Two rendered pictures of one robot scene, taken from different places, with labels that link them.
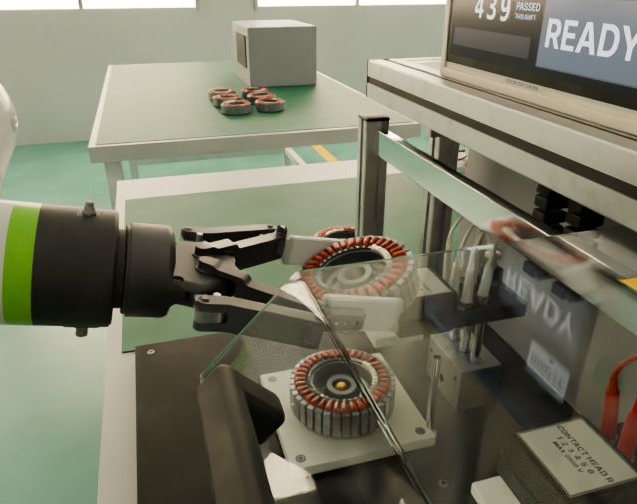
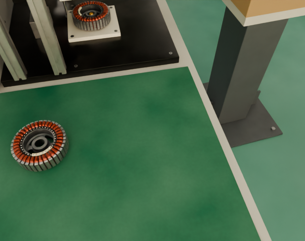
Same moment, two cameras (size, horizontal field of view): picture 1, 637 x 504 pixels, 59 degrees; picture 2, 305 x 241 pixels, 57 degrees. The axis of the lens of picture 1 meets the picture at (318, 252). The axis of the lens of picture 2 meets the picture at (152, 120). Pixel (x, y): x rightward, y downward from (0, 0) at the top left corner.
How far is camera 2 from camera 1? 1.24 m
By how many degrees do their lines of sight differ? 101
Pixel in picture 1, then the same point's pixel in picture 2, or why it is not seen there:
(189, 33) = not seen: outside the picture
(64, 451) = not seen: outside the picture
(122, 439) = (172, 31)
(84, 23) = not seen: outside the picture
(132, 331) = (187, 78)
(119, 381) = (182, 52)
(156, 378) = (164, 40)
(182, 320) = (162, 85)
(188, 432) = (147, 21)
